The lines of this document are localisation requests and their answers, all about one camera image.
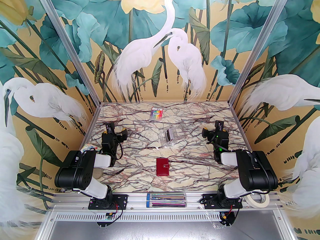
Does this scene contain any clear plastic card box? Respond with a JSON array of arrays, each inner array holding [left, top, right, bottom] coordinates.
[[160, 128, 179, 147]]

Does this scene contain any red leather card holder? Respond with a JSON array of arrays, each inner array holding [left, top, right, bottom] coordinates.
[[156, 158, 170, 177]]

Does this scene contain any colourful printed tissue pack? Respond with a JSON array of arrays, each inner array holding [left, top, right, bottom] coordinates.
[[81, 144, 102, 154]]

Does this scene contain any pack of coloured markers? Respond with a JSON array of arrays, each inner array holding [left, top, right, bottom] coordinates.
[[150, 107, 163, 121]]

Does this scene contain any white masking tape roll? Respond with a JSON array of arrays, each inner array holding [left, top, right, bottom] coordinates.
[[244, 193, 270, 206]]

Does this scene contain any perforated metal strip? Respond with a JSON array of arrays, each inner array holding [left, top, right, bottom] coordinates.
[[50, 211, 279, 222]]

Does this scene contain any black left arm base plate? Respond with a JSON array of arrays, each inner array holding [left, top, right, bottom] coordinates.
[[88, 193, 128, 211]]

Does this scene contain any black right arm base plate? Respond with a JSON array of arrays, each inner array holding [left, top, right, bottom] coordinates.
[[201, 193, 243, 209]]

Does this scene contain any aluminium mounting rail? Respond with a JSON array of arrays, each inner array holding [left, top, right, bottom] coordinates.
[[47, 191, 284, 212]]

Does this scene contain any aluminium frame post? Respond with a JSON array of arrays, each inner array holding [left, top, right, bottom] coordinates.
[[32, 0, 102, 106], [229, 0, 297, 106]]

